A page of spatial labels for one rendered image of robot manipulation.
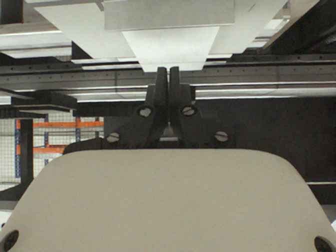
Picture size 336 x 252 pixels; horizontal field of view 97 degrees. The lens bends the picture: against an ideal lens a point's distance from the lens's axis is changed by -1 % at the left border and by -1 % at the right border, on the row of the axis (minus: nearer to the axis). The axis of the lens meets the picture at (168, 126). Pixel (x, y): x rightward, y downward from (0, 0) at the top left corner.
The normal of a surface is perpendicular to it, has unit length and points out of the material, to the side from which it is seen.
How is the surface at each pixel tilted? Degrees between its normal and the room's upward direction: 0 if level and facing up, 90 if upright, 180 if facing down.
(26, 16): 90
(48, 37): 0
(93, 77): 90
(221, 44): 0
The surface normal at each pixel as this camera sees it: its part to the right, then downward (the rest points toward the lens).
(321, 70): -0.05, -0.01
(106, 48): 0.01, 1.00
